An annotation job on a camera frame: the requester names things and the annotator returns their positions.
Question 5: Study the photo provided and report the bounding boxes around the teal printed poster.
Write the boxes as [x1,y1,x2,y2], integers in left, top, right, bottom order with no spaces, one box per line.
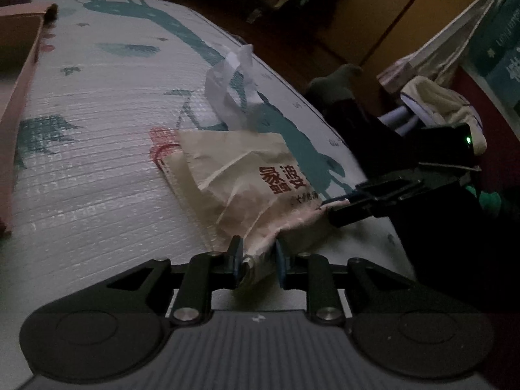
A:
[463,0,520,114]

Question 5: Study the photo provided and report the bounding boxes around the cream cloth blue trim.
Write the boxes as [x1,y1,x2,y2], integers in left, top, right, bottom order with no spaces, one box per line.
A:
[400,76,488,155]

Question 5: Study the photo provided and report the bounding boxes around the dinosaur print play mat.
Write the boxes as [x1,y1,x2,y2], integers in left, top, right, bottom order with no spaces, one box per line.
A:
[0,0,407,374]

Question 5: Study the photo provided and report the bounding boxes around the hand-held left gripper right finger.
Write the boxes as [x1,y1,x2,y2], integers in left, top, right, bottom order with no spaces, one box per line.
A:
[275,239,407,326]

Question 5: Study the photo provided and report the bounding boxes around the cream printed shopping bag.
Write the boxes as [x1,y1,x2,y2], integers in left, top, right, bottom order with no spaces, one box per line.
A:
[158,43,348,291]

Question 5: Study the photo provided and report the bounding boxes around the white plastic bag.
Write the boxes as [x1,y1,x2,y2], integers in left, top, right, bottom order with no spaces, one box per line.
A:
[406,0,513,90]

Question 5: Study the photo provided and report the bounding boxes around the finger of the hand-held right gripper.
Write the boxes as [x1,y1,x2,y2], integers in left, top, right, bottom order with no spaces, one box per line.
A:
[329,191,423,228]
[355,179,427,198]

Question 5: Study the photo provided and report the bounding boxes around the person's socked foot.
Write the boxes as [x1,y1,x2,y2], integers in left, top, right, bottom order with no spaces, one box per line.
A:
[306,64,364,104]

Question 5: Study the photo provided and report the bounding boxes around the wooden wardrobe door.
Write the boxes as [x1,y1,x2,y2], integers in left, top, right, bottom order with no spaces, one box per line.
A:
[315,0,504,78]

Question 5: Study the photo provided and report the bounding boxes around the maroon cloth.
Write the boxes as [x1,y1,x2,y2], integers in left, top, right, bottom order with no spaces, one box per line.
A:
[451,69,520,143]

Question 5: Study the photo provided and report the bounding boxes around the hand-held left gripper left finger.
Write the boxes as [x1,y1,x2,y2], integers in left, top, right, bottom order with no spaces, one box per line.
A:
[106,236,245,326]

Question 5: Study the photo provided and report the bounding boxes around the pink cardboard box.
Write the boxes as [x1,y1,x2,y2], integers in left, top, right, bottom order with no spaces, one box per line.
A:
[0,2,58,236]

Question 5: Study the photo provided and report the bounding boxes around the white tubular stand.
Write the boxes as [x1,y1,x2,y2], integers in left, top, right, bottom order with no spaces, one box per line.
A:
[378,106,421,136]

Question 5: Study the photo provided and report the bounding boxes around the red-brown rubber band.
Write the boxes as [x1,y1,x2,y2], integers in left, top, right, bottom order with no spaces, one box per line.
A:
[151,141,181,164]

